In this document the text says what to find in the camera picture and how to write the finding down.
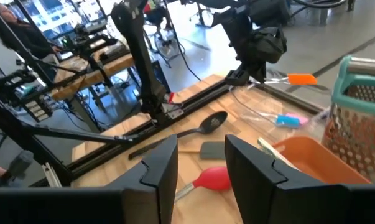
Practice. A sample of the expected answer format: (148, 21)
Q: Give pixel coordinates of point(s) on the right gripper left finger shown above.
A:
(81, 205)

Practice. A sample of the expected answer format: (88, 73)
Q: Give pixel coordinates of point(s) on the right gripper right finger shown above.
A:
(283, 205)

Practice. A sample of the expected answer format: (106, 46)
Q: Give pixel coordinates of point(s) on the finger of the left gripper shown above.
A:
(258, 73)
(237, 78)

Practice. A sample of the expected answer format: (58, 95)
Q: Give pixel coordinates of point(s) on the white teal patterned table knife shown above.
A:
(277, 152)

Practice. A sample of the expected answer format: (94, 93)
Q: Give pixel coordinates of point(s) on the red silicone spoon metal neck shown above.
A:
(213, 179)

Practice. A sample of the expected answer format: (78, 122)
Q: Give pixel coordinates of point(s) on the clear plastic container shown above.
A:
(258, 102)

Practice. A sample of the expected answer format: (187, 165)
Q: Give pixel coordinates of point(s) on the silver aluminium profile piece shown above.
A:
(52, 175)

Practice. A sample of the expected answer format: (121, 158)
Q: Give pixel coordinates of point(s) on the black slotted spoon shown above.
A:
(213, 123)

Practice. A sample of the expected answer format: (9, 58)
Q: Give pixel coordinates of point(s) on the orange plastic bin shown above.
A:
(314, 161)

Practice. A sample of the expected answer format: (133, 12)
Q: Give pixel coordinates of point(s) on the grey handheld object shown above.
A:
(19, 163)

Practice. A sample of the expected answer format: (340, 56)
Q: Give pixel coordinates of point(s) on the wooden workbench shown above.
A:
(81, 74)

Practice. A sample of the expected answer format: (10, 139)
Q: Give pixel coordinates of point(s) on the person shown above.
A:
(25, 37)

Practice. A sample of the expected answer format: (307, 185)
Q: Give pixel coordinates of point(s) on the black aluminium rig frame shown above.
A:
(202, 101)

